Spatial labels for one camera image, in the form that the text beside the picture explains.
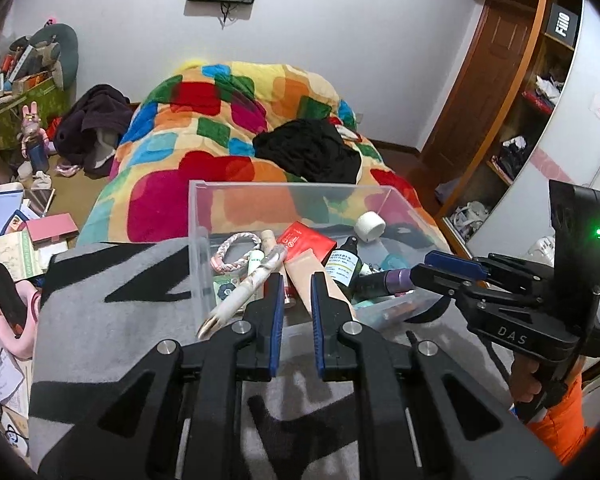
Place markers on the red packet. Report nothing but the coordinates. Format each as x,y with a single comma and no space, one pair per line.
305,240

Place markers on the person's right forearm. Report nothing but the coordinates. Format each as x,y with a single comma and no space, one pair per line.
560,425

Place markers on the wooden door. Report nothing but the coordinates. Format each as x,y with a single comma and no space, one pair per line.
485,90

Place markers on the teal round object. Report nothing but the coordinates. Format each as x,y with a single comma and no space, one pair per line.
392,261

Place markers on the blue notebook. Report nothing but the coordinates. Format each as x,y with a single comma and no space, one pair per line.
0,212

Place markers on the blue bottle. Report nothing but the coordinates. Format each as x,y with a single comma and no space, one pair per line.
38,157

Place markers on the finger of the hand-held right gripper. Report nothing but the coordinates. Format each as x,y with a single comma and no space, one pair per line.
452,262
437,280

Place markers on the white shoes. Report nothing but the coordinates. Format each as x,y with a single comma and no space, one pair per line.
470,215

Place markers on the clear plastic box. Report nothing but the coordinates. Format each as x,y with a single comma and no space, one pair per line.
215,210

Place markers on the beige cosmetic tube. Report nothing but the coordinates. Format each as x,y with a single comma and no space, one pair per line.
325,290

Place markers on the dark purple cloth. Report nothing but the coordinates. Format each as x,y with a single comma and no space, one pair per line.
87,125

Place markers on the black sign box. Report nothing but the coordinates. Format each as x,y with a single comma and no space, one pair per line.
564,22

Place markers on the mint green object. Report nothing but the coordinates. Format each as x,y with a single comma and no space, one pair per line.
366,304

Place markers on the person's right hand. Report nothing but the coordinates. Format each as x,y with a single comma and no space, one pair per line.
525,382

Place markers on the colourful patchwork blanket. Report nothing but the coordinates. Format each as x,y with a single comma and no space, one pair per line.
180,160

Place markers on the illustrated book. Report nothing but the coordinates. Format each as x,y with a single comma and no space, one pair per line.
17,255

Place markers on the grey neck pillow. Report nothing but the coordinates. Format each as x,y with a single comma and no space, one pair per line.
65,50

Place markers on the black cloth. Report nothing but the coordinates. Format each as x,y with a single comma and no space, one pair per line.
305,152

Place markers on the black purple bottle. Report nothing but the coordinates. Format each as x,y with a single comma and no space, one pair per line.
385,282

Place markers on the black case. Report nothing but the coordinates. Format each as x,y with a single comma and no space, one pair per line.
7,300

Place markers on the white round jar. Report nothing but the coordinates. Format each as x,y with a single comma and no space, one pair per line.
370,226

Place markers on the white pen gold tip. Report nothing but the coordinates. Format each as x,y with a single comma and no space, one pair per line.
250,285

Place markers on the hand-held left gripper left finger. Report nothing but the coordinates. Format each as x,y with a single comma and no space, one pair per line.
277,320

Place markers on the pink box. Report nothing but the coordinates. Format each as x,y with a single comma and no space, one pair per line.
52,227

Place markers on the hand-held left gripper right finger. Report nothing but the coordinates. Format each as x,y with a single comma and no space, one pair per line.
319,325

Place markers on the grey black patterned blanket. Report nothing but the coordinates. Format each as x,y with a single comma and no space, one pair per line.
110,340

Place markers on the green shopping bag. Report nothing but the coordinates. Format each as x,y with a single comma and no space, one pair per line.
10,120

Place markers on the light green tube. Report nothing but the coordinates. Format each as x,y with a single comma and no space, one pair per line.
253,264

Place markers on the pink curved object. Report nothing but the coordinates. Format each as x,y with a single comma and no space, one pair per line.
27,340

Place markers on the wooden shelf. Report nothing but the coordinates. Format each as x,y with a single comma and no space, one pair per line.
525,125

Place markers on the dark green bottle white label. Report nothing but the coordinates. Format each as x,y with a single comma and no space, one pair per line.
347,265

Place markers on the pink rabbit toy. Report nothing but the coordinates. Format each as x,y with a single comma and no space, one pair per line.
32,127

